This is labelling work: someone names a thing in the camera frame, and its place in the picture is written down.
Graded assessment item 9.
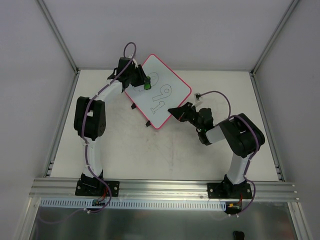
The green bone-shaped eraser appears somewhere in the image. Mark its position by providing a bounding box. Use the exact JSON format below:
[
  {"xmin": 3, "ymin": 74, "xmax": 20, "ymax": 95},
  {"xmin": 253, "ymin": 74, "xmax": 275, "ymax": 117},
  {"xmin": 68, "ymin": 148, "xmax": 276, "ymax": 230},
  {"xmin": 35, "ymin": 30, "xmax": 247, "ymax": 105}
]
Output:
[{"xmin": 143, "ymin": 76, "xmax": 152, "ymax": 90}]

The pink framed whiteboard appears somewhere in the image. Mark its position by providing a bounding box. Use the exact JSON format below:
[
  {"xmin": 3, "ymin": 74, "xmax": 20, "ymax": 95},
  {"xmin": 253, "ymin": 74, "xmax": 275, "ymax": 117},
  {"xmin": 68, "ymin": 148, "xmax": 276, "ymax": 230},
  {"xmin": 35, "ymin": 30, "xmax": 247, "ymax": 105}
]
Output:
[{"xmin": 125, "ymin": 54, "xmax": 192, "ymax": 129}]

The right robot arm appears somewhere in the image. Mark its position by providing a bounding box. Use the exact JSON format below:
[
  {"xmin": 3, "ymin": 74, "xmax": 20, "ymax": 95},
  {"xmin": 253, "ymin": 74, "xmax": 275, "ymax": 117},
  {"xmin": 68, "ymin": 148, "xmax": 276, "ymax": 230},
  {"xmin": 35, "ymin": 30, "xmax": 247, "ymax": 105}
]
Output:
[{"xmin": 168, "ymin": 102, "xmax": 265, "ymax": 200}]

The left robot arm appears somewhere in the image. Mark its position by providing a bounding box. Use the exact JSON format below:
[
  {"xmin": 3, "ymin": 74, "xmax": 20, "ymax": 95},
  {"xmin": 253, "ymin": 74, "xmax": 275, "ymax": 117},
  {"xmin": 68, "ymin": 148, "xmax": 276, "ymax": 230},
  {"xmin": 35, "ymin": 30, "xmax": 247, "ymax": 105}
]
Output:
[{"xmin": 73, "ymin": 57, "xmax": 151, "ymax": 197}]

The black whiteboard stand foot upper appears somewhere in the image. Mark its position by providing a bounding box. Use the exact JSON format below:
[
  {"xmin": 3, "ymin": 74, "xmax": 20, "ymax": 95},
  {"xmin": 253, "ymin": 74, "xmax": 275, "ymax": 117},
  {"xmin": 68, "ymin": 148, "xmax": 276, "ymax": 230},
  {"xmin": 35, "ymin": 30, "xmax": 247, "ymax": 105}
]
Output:
[{"xmin": 131, "ymin": 103, "xmax": 137, "ymax": 110}]

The black whiteboard stand foot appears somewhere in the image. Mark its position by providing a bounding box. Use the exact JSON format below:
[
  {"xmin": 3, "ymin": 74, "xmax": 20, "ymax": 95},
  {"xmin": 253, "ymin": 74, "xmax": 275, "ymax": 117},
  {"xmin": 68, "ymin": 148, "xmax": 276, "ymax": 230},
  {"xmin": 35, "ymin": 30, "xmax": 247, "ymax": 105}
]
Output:
[
  {"xmin": 131, "ymin": 103, "xmax": 137, "ymax": 110},
  {"xmin": 145, "ymin": 120, "xmax": 151, "ymax": 127}
]

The black whiteboard stand foot lower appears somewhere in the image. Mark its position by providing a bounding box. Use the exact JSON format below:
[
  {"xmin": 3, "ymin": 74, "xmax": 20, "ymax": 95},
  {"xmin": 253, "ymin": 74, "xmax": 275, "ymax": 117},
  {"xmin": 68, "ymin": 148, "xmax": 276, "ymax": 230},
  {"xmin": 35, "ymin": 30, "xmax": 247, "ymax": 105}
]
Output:
[{"xmin": 145, "ymin": 120, "xmax": 151, "ymax": 127}]

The black object at bottom edge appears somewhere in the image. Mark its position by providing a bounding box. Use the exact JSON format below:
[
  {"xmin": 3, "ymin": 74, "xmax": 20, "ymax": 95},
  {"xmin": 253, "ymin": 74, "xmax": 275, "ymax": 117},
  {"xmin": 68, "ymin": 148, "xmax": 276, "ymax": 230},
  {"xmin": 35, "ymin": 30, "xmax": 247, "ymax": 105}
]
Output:
[{"xmin": 233, "ymin": 231, "xmax": 245, "ymax": 240}]

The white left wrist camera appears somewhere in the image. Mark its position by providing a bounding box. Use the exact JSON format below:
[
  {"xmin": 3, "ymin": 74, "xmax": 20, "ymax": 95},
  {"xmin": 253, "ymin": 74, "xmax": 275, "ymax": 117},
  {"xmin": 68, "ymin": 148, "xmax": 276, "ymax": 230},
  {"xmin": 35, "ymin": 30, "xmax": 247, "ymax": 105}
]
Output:
[{"xmin": 132, "ymin": 58, "xmax": 139, "ymax": 68}]

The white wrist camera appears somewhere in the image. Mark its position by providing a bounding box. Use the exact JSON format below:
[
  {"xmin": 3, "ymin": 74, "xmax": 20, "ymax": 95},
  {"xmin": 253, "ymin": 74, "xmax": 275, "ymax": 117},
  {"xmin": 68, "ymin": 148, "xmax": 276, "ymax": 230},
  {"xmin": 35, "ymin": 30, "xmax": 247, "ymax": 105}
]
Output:
[
  {"xmin": 132, "ymin": 58, "xmax": 139, "ymax": 68},
  {"xmin": 192, "ymin": 92, "xmax": 203, "ymax": 108}
]

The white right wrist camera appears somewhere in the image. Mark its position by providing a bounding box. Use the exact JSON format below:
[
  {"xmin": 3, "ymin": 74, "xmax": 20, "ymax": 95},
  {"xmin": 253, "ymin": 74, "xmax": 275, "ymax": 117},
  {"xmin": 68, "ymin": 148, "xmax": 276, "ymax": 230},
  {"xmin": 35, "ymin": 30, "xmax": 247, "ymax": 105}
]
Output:
[{"xmin": 192, "ymin": 92, "xmax": 203, "ymax": 108}]

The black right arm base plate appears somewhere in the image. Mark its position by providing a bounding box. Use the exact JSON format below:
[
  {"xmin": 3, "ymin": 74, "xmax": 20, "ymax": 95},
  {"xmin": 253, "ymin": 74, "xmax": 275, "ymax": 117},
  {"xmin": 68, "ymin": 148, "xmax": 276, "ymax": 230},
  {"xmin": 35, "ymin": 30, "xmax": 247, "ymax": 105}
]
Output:
[{"xmin": 207, "ymin": 182, "xmax": 253, "ymax": 200}]

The left aluminium frame post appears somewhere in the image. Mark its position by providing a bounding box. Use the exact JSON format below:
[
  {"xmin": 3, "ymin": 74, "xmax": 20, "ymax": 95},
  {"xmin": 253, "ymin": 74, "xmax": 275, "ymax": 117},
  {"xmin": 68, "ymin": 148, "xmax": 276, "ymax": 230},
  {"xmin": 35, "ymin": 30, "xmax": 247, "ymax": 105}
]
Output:
[{"xmin": 35, "ymin": 0, "xmax": 79, "ymax": 74}]

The aluminium frame post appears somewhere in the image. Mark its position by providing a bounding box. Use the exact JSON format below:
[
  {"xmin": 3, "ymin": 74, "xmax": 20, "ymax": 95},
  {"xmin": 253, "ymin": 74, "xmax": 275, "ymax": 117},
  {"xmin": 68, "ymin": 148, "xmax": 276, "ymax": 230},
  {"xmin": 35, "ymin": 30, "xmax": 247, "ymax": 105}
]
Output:
[
  {"xmin": 35, "ymin": 0, "xmax": 79, "ymax": 74},
  {"xmin": 250, "ymin": 0, "xmax": 300, "ymax": 76}
]

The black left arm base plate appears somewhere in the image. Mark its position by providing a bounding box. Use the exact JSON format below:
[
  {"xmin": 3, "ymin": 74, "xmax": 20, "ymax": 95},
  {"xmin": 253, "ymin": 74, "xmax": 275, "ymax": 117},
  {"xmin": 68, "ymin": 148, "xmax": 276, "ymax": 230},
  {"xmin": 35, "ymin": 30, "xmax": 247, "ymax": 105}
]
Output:
[{"xmin": 75, "ymin": 178, "xmax": 120, "ymax": 197}]

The right aluminium frame post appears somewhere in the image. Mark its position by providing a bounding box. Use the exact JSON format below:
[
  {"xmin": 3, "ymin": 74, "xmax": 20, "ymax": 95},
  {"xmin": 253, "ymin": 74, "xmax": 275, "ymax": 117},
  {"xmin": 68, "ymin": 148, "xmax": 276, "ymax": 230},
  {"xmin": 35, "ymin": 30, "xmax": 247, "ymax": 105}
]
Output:
[{"xmin": 250, "ymin": 0, "xmax": 300, "ymax": 76}]

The aluminium mounting rail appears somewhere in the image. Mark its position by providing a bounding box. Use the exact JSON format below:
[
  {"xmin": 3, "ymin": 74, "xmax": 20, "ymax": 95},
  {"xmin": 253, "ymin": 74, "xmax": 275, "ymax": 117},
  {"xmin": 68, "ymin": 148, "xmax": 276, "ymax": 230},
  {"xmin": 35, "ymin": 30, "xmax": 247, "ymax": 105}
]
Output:
[{"xmin": 28, "ymin": 177, "xmax": 301, "ymax": 202}]

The white slotted cable duct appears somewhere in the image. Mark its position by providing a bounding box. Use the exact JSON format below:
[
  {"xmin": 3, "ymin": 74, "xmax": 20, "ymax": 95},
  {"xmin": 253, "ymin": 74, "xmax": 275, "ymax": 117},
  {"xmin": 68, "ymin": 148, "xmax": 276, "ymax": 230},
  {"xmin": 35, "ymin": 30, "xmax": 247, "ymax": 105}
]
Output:
[{"xmin": 39, "ymin": 198, "xmax": 227, "ymax": 212}]

